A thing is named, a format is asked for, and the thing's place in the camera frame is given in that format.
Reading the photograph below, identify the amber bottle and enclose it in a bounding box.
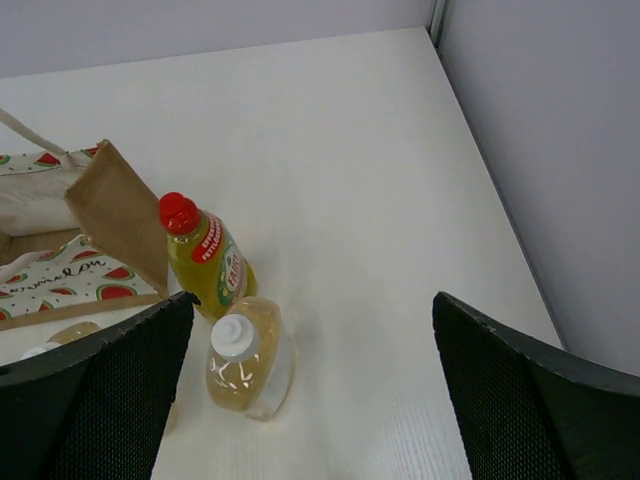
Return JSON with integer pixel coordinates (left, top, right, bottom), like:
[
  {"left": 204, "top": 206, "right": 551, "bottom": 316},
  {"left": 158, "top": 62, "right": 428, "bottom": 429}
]
[
  {"left": 206, "top": 297, "right": 296, "bottom": 421},
  {"left": 20, "top": 321, "right": 101, "bottom": 360}
]

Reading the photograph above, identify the yellow bottle with red cap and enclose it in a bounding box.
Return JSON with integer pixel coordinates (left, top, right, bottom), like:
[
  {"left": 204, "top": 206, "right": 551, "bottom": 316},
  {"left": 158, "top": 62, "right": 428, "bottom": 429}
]
[{"left": 158, "top": 192, "right": 257, "bottom": 323}]

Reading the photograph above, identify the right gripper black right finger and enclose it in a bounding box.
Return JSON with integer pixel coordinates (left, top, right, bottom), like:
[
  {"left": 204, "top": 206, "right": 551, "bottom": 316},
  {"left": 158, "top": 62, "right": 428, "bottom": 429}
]
[{"left": 432, "top": 292, "right": 639, "bottom": 479}]

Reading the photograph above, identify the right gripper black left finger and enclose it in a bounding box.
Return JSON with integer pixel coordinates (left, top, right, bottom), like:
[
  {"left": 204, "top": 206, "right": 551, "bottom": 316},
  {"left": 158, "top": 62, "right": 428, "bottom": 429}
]
[{"left": 1, "top": 292, "right": 199, "bottom": 479}]

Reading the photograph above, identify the burlap watermelon canvas bag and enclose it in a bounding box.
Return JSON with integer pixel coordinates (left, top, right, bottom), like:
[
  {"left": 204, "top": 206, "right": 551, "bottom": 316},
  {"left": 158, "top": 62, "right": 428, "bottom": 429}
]
[{"left": 1, "top": 112, "right": 168, "bottom": 330}]

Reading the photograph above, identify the right aluminium frame post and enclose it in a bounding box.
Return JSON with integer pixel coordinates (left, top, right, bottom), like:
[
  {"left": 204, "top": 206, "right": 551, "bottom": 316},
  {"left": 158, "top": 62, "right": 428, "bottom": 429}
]
[{"left": 426, "top": 0, "right": 450, "bottom": 50}]

